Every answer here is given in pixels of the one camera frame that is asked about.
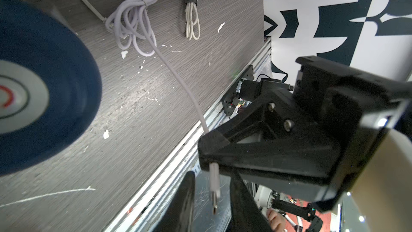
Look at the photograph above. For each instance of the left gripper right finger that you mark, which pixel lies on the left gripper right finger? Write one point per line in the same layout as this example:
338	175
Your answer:
245	215

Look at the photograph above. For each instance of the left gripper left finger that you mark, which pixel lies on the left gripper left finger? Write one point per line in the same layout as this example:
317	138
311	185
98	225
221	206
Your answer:
179	215

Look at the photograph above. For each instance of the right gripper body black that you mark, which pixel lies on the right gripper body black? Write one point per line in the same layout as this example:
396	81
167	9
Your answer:
311	143

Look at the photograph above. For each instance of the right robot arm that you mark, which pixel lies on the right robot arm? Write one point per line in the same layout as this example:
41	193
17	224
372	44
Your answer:
383	190

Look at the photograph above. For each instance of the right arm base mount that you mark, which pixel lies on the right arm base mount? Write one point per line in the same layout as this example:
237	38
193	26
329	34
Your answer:
238	90

